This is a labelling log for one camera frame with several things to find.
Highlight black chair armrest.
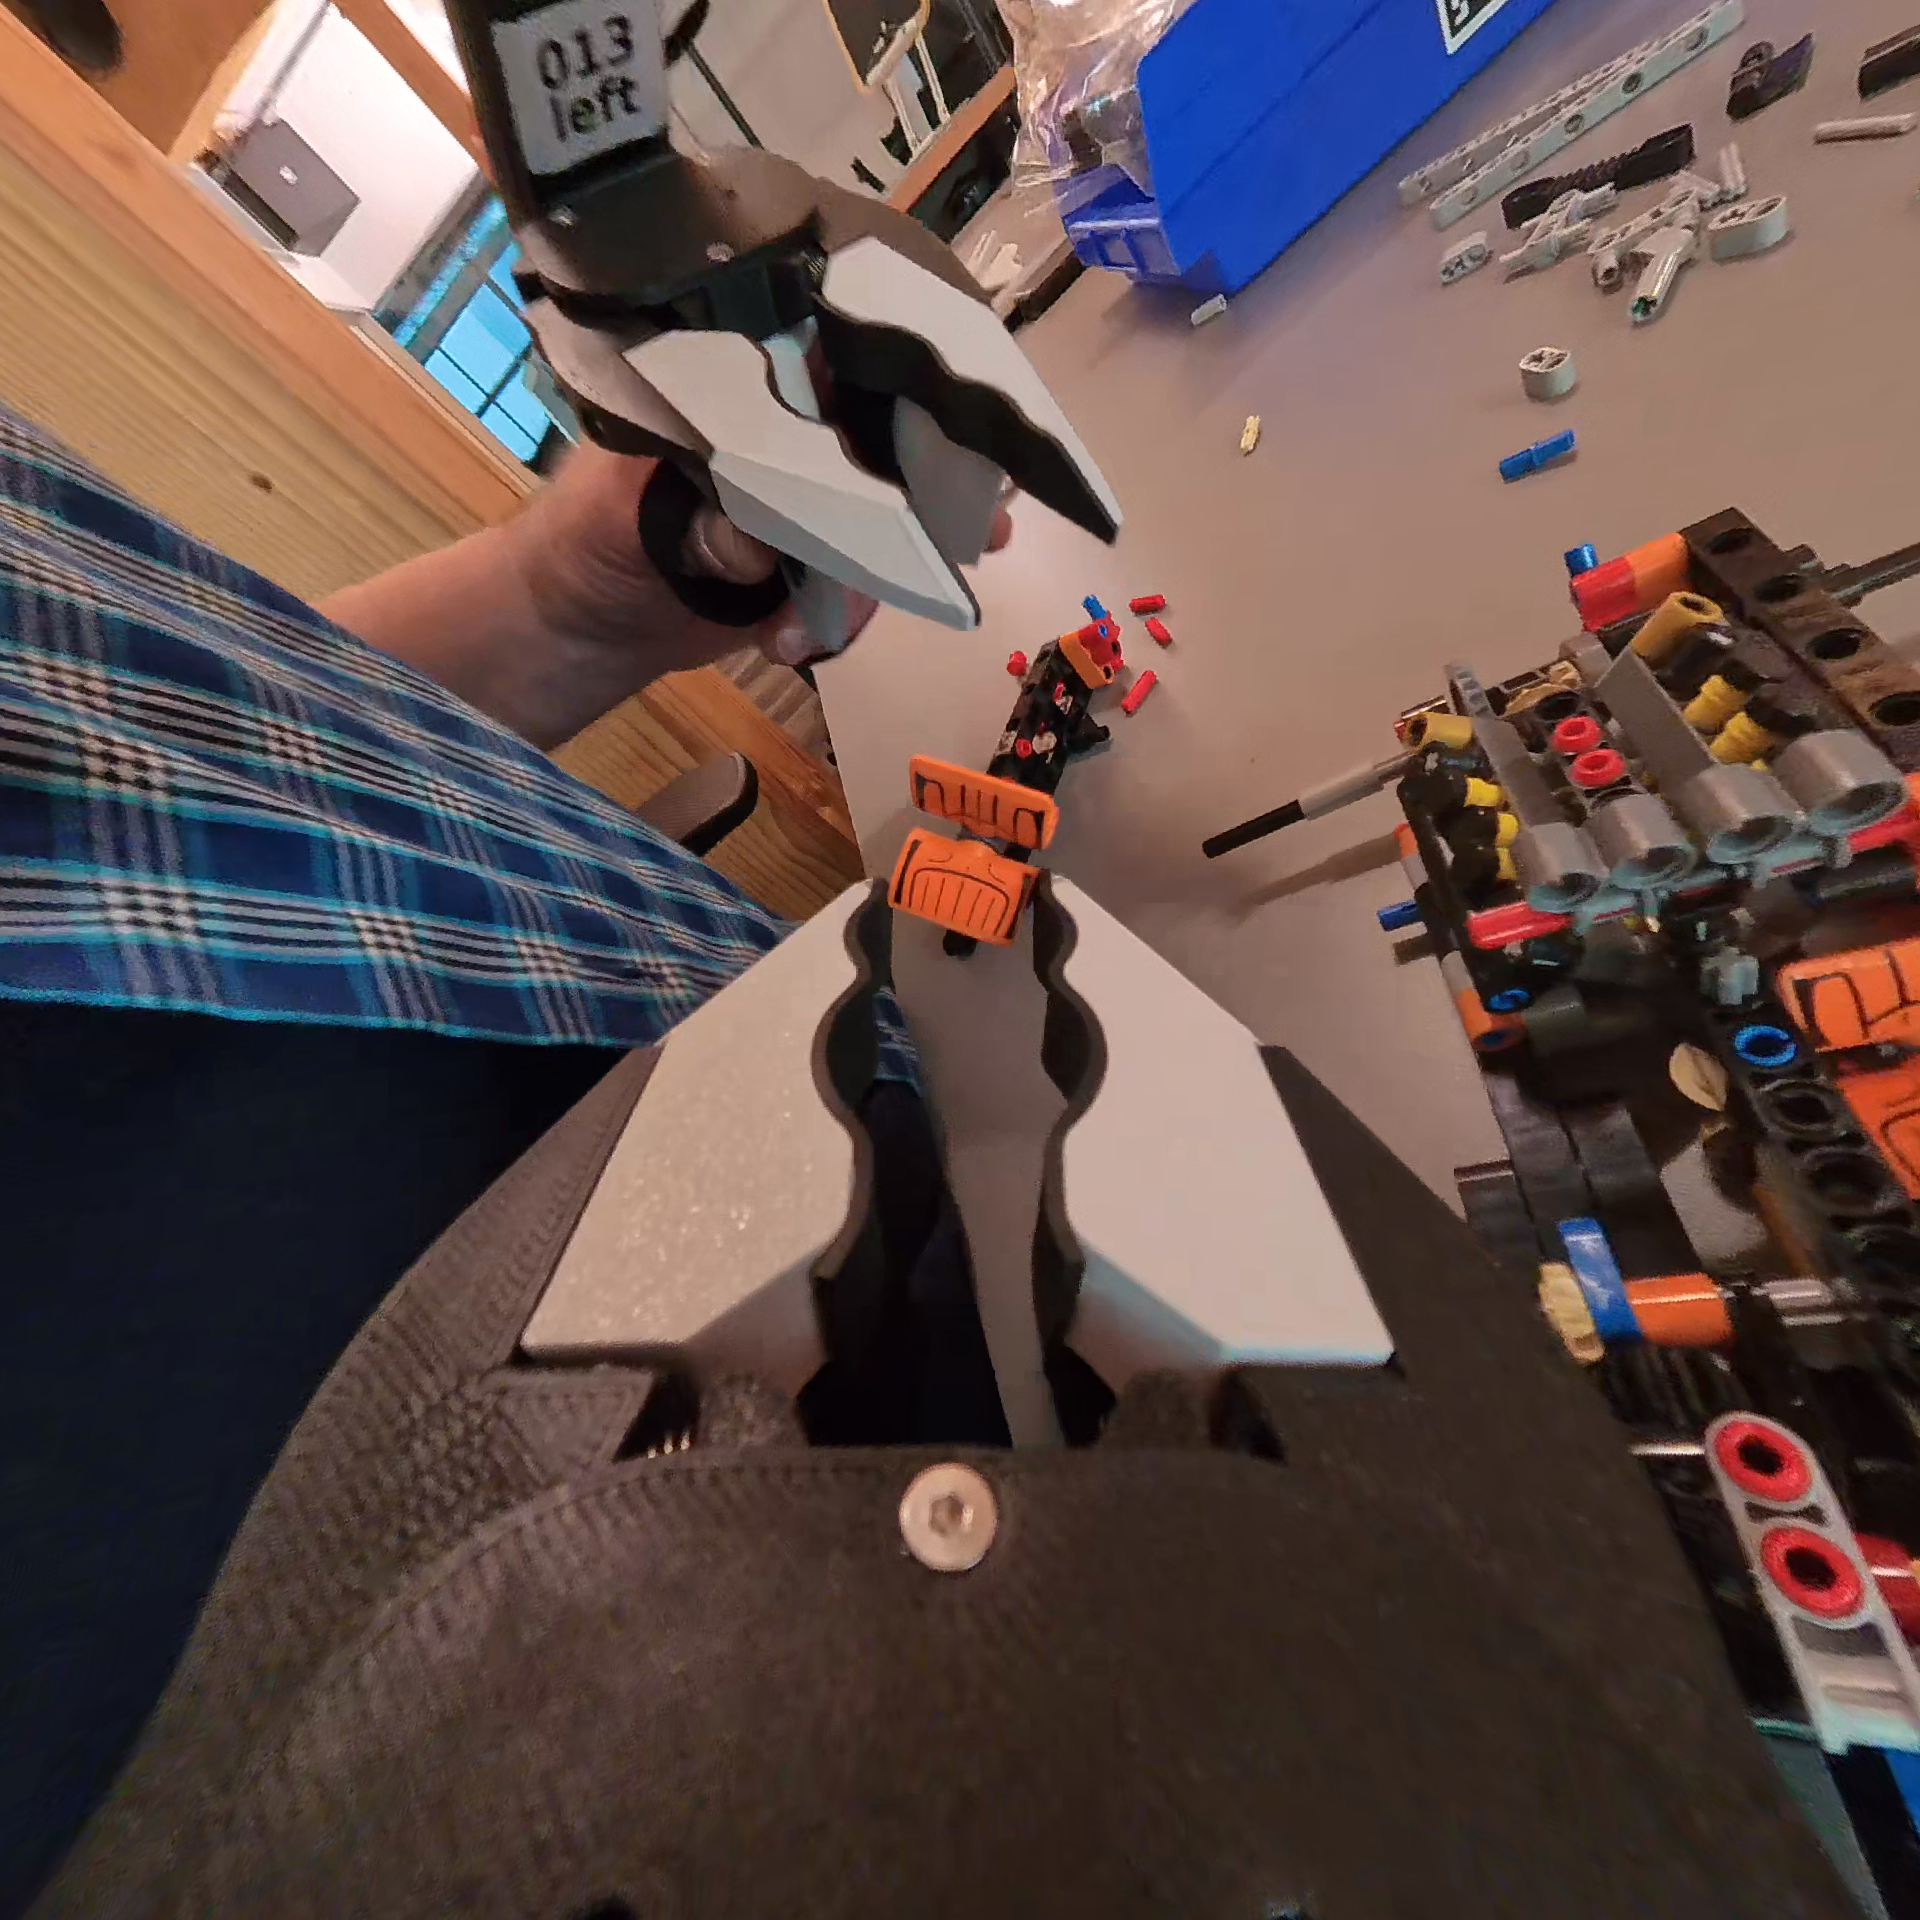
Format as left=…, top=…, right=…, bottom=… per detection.
left=644, top=749, right=758, bottom=857

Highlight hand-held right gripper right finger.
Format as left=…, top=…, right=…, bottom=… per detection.
left=1032, top=874, right=1401, bottom=1444

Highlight dark navy trousers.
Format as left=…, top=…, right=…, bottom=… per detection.
left=0, top=997, right=1010, bottom=1893

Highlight black curved lego piece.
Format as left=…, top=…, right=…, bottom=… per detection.
left=1505, top=128, right=1697, bottom=230

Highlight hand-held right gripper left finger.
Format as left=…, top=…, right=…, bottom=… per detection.
left=516, top=882, right=893, bottom=1444

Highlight long light grey lego beam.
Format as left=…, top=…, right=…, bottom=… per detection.
left=1398, top=0, right=1747, bottom=208

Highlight small orange lego panel assembly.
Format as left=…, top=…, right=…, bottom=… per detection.
left=886, top=755, right=1064, bottom=963

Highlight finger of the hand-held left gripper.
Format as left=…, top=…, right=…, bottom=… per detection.
left=816, top=238, right=1124, bottom=569
left=619, top=326, right=986, bottom=633

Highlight pile of dark lego parts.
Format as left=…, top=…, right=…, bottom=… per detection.
left=1725, top=29, right=1920, bottom=125

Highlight person's left hand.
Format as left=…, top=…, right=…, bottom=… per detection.
left=502, top=450, right=846, bottom=747

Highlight clear plastic bags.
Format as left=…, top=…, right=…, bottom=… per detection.
left=997, top=0, right=1163, bottom=204

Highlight blue plastic storage box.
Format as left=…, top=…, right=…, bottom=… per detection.
left=1057, top=0, right=1594, bottom=297

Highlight person's left forearm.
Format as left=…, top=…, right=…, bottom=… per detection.
left=316, top=510, right=572, bottom=753

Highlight large lego car chassis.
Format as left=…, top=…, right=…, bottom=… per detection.
left=1203, top=510, right=1920, bottom=1757

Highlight scattered red lego pins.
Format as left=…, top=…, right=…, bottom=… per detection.
left=1006, top=592, right=1178, bottom=714

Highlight black lego beam assembly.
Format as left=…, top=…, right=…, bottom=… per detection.
left=982, top=592, right=1128, bottom=797

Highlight chair with wooden back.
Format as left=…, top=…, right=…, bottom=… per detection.
left=822, top=0, right=939, bottom=154

